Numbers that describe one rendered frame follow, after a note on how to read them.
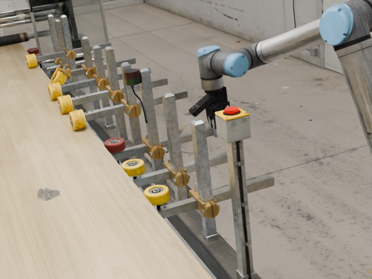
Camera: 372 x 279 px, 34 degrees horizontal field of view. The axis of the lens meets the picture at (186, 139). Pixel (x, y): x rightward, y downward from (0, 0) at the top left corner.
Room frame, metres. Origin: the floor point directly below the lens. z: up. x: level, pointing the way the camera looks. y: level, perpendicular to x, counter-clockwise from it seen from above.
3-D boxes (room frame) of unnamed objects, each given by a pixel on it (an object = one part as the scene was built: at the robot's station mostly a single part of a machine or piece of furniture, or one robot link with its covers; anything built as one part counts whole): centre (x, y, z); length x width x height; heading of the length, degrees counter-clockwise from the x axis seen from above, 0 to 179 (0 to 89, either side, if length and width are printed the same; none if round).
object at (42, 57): (3.70, 0.63, 0.95); 0.50 x 0.04 x 0.04; 110
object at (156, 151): (2.26, 0.14, 0.85); 0.13 x 0.06 x 0.05; 20
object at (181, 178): (2.03, 0.05, 0.83); 0.13 x 0.06 x 0.05; 20
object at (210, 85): (2.38, -0.13, 1.05); 0.10 x 0.09 x 0.05; 19
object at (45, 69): (3.95, 0.68, 0.81); 0.43 x 0.03 x 0.04; 110
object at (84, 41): (3.19, 0.46, 0.90); 0.03 x 0.03 x 0.48; 20
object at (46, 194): (1.84, 0.47, 0.91); 0.09 x 0.07 x 0.02; 37
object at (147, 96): (2.24, 0.13, 0.94); 0.03 x 0.03 x 0.48; 20
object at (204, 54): (2.38, -0.13, 1.14); 0.10 x 0.09 x 0.12; 38
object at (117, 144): (2.23, 0.28, 0.85); 0.08 x 0.08 x 0.11
